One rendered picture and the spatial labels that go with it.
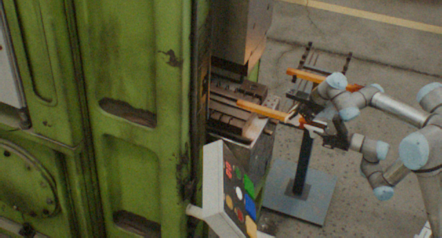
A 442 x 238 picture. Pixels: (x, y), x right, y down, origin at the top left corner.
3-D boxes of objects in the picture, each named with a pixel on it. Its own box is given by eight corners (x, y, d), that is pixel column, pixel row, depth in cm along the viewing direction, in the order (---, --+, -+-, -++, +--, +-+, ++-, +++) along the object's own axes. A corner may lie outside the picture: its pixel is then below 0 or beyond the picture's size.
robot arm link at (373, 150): (382, 165, 256) (387, 152, 250) (357, 157, 259) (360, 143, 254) (387, 153, 262) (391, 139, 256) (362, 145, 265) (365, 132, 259)
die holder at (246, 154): (271, 159, 322) (280, 96, 292) (244, 211, 296) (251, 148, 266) (177, 126, 337) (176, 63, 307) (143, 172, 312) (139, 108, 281)
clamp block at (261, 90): (267, 96, 292) (268, 85, 287) (260, 106, 286) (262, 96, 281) (244, 88, 295) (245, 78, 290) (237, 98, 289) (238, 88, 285)
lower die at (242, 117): (257, 111, 283) (260, 97, 278) (241, 139, 270) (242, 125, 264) (177, 84, 295) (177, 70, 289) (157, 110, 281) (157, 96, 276)
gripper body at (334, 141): (320, 145, 264) (347, 154, 261) (322, 132, 258) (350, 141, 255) (325, 134, 269) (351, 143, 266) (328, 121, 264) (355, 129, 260)
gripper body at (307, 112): (306, 124, 260) (324, 111, 251) (291, 112, 259) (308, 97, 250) (312, 113, 265) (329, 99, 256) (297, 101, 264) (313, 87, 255)
